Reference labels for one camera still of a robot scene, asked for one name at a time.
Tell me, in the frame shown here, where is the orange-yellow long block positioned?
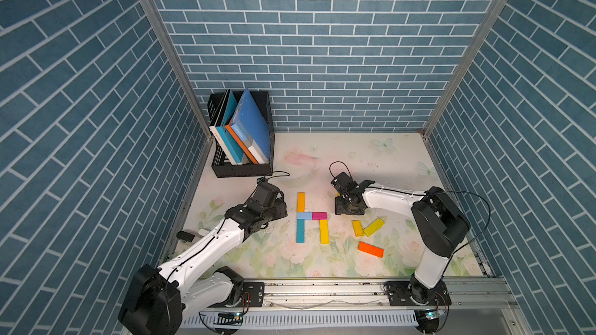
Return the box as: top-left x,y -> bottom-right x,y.
296,192 -> 306,213

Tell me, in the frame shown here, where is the white ribbed cable duct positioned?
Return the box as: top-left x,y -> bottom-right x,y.
201,310 -> 418,330

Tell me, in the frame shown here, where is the black mesh book basket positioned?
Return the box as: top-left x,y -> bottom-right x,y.
207,90 -> 275,178

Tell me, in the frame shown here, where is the yellow long block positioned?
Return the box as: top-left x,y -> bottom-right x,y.
319,220 -> 330,244

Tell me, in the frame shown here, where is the teal long block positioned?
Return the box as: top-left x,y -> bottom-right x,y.
296,219 -> 305,243

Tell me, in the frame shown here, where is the teal book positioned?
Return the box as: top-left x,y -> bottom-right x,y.
211,90 -> 248,165

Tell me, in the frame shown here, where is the orange spine book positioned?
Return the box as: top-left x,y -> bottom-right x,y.
225,124 -> 258,164

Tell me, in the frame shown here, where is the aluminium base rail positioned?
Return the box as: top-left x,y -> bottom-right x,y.
134,277 -> 518,313

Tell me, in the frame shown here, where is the lime yellow block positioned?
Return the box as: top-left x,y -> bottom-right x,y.
363,218 -> 385,237

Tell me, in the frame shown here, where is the small yellow block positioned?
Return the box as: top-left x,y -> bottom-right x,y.
352,220 -> 365,237

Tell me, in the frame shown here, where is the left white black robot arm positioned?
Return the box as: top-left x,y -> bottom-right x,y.
118,178 -> 287,334

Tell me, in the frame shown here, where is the white black book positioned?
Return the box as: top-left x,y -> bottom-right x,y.
210,90 -> 235,164

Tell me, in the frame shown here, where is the magenta block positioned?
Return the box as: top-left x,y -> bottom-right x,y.
311,212 -> 327,220

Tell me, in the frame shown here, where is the light blue block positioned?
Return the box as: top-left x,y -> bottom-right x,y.
296,212 -> 313,220

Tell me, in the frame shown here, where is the orange block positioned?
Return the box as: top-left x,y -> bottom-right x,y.
358,241 -> 384,258

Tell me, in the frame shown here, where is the blue book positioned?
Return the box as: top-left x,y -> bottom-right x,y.
231,90 -> 271,164

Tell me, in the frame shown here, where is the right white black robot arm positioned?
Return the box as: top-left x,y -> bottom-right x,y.
331,172 -> 470,306

